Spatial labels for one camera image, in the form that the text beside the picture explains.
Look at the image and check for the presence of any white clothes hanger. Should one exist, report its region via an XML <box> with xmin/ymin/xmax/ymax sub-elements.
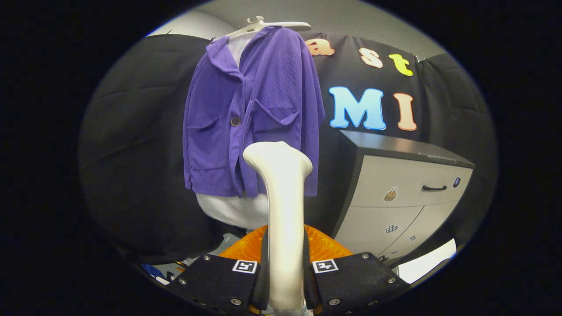
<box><xmin>214</xmin><ymin>16</ymin><xmax>311</xmax><ymax>42</ymax></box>

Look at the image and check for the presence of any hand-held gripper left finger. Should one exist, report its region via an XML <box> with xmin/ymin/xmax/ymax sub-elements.
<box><xmin>166</xmin><ymin>225</ymin><xmax>269</xmax><ymax>316</ymax></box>

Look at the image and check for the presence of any white garment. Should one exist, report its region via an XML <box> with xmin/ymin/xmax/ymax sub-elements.
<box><xmin>195</xmin><ymin>31</ymin><xmax>269</xmax><ymax>230</ymax></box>

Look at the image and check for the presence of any purple jacket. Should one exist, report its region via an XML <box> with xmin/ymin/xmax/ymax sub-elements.
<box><xmin>182</xmin><ymin>26</ymin><xmax>326</xmax><ymax>198</ymax></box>

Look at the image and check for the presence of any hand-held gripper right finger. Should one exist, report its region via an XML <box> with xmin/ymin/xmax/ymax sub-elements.
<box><xmin>304</xmin><ymin>224</ymin><xmax>411</xmax><ymax>316</ymax></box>

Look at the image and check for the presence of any white paper sheet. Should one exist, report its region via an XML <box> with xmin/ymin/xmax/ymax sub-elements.
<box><xmin>397</xmin><ymin>238</ymin><xmax>457</xmax><ymax>284</ymax></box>

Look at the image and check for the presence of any grey cabinet with dark top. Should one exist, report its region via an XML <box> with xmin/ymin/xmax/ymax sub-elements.
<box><xmin>331</xmin><ymin>129</ymin><xmax>476</xmax><ymax>264</ymax></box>

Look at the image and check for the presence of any white garment steamer nozzle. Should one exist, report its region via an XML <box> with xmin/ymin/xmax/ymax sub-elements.
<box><xmin>243</xmin><ymin>141</ymin><xmax>313</xmax><ymax>310</ymax></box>

